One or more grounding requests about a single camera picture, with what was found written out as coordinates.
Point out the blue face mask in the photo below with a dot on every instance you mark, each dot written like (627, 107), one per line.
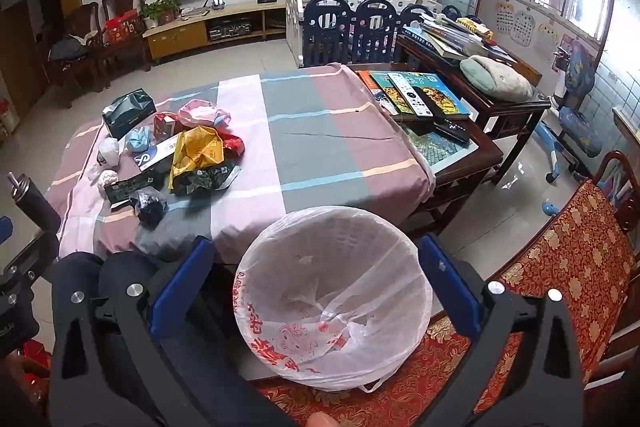
(138, 139)

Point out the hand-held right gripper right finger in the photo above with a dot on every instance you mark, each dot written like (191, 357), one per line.
(450, 287)

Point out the pink wrapper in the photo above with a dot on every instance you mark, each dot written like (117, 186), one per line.
(202, 113)

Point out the black audio amplifier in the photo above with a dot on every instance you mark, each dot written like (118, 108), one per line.
(230, 31)

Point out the black plastic bag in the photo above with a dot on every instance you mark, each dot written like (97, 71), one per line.
(150, 207)

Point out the white and blue medicine box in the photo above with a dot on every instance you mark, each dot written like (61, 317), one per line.
(152, 155)

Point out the red gift box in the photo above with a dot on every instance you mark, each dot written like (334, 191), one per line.
(123, 27)

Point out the blue children's chair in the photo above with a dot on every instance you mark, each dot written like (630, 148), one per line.
(580, 127)

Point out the green tissue pack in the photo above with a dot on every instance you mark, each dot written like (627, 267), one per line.
(129, 112)

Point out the dark bag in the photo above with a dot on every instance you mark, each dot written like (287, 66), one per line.
(70, 48)

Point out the green potted plant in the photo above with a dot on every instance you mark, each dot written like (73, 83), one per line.
(160, 9)

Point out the yellow wooden television cabinet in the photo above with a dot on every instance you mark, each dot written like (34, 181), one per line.
(180, 37)

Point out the white remote control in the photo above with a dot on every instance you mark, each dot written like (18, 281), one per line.
(406, 93)

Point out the yellow snack bag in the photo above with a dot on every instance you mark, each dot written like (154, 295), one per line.
(195, 152)

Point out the white playpen fence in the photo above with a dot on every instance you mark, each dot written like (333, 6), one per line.
(295, 22)

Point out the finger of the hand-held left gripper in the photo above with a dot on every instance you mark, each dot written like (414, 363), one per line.
(35, 257)

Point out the dark wooden coffee table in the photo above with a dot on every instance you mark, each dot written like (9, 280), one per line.
(450, 167)

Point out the checked tablecloth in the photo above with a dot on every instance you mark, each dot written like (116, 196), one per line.
(310, 147)

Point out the row of books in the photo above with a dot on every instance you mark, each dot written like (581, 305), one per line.
(445, 94)

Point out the white plastic bag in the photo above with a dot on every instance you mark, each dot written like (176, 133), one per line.
(109, 152)
(107, 181)

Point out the red snack wrapper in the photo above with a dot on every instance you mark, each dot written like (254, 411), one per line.
(232, 144)

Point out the small red carton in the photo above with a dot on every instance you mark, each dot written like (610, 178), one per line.
(165, 124)

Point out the wall poster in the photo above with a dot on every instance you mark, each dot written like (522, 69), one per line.
(525, 24)

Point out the dark green packet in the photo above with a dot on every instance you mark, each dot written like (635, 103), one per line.
(132, 187)
(210, 179)

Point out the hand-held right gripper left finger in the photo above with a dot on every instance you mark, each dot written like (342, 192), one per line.
(182, 287)

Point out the navy playpen fence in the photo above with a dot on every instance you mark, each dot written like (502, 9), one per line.
(327, 27)

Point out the pile of books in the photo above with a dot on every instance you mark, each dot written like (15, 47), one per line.
(450, 34)

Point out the grey green pillow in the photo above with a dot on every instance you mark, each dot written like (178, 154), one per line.
(495, 79)

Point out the person's right hand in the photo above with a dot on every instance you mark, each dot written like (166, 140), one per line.
(322, 421)

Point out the black remote control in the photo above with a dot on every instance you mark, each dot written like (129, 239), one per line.
(430, 102)

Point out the white bag-lined trash bin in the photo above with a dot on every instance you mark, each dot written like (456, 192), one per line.
(325, 287)

